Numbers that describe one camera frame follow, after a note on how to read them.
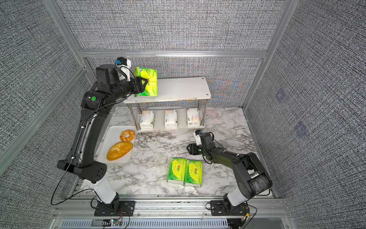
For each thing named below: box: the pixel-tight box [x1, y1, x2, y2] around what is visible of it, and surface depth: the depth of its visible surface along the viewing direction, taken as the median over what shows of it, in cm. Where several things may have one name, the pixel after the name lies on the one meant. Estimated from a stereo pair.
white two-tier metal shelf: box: [122, 76, 212, 132], surface depth 100 cm
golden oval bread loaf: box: [106, 141, 134, 161], surface depth 92 cm
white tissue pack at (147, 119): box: [139, 110, 156, 129], surface depth 100 cm
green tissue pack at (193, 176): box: [183, 159, 204, 188], surface depth 81 cm
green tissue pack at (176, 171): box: [167, 157, 187, 186], surface depth 82 cm
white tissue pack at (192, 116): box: [186, 107, 200, 127], surface depth 101 cm
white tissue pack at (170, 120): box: [164, 109, 178, 129], surface depth 99 cm
